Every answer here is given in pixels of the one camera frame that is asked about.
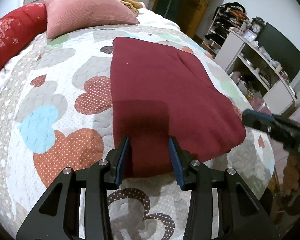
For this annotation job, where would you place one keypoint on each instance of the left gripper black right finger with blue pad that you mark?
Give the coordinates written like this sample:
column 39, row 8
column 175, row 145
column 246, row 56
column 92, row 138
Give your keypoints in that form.
column 240, row 214

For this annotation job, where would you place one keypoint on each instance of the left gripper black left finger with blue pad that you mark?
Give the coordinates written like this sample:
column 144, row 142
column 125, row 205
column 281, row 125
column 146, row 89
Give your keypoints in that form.
column 56, row 214

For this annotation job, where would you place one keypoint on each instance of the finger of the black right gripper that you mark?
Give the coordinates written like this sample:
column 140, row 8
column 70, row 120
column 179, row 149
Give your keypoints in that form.
column 259, row 121

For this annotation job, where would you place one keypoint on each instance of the dark red garment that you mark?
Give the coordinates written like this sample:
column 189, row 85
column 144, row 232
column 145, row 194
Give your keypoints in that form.
column 158, row 92

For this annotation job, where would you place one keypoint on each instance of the white shelf unit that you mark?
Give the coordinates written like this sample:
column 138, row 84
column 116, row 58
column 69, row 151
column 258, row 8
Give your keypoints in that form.
column 237, row 55

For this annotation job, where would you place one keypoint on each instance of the dark green board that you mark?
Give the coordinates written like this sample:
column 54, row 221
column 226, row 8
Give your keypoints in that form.
column 280, row 49

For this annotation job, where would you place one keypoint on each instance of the small desk clock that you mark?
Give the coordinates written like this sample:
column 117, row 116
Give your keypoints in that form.
column 257, row 25

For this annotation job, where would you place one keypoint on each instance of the heart patterned quilt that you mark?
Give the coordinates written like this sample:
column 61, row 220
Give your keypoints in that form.
column 45, row 125

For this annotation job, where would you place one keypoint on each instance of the cluttered shoe rack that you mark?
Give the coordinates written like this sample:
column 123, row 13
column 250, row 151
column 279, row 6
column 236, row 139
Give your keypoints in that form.
column 226, row 16

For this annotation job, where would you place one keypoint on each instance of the dark wooden door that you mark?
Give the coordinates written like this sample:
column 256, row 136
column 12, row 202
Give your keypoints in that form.
column 185, row 13

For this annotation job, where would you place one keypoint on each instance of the yellow cloth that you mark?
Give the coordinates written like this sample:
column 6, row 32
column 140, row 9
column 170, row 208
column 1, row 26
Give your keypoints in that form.
column 132, row 5

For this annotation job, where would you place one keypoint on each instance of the red floral comforter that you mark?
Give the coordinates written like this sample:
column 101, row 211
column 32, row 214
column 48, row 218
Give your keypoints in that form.
column 19, row 27

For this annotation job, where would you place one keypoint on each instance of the white picture frame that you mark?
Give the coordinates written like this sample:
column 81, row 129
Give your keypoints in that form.
column 249, row 35

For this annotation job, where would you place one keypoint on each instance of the pink corduroy pillow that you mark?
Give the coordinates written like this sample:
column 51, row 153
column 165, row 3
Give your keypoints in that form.
column 64, row 16

